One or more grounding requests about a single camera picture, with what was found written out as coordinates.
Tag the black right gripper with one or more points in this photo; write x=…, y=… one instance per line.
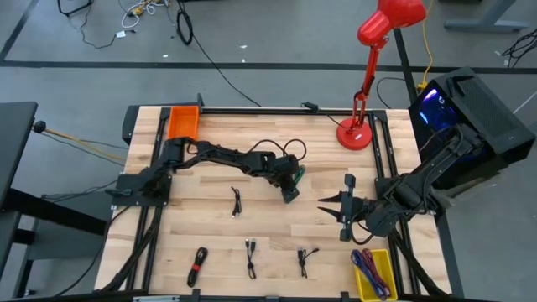
x=356, y=207

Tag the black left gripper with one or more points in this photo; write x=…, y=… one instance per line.
x=283, y=168

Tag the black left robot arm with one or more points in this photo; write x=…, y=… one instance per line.
x=226, y=157

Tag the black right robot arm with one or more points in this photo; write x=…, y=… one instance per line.
x=419, y=184

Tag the red desk lamp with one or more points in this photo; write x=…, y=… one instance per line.
x=354, y=134

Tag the yellow plastic bin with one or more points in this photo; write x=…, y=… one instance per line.
x=364, y=290

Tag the orange plastic bin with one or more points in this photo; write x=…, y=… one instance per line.
x=184, y=121

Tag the black computer tower blue light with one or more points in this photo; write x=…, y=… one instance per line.
x=482, y=109

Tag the white paper tag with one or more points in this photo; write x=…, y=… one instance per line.
x=121, y=34

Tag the grey desk leg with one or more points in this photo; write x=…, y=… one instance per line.
x=486, y=25

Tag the wooden stick with black ball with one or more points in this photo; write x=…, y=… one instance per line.
x=40, y=126

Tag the black side desk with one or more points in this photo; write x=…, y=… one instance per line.
x=14, y=138

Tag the black aluminium table frame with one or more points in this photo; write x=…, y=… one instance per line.
x=272, y=111

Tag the black upright post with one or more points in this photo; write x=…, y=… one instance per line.
x=405, y=63

